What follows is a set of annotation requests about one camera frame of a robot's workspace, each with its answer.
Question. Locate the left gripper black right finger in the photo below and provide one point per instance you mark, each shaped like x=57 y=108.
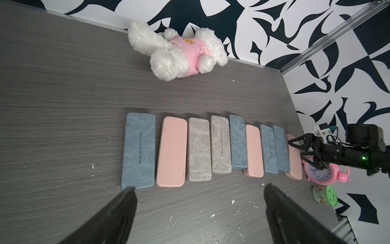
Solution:
x=290 y=224

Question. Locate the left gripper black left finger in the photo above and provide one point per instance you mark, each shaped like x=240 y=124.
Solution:
x=111 y=225

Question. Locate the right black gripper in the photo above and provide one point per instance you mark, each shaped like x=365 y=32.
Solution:
x=364 y=149

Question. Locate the pink case purple glasses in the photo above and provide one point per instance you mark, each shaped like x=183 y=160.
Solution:
x=294 y=157

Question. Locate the grey teal case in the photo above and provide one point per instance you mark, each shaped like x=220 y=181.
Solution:
x=138 y=167

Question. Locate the pink case thin glasses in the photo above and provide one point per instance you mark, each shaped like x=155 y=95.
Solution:
x=255 y=168

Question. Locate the pink case red glasses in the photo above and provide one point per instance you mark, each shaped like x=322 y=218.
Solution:
x=171 y=166

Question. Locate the grey case white glasses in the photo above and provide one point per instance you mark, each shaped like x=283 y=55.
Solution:
x=238 y=142

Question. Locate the teal case yellow glasses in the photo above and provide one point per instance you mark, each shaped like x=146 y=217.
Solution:
x=220 y=145

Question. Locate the teal case black sunglasses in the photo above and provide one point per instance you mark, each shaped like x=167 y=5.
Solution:
x=198 y=165

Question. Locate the grey case black sunglasses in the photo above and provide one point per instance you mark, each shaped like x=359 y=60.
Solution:
x=281 y=149

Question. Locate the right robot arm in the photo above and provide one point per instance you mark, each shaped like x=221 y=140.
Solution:
x=364 y=149

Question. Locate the green round tin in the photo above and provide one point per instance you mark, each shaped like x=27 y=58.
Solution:
x=325 y=195

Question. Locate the pink alarm clock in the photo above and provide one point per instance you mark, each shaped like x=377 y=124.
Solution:
x=326 y=176

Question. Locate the white pink plush toy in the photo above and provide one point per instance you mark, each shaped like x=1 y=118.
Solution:
x=173 y=56

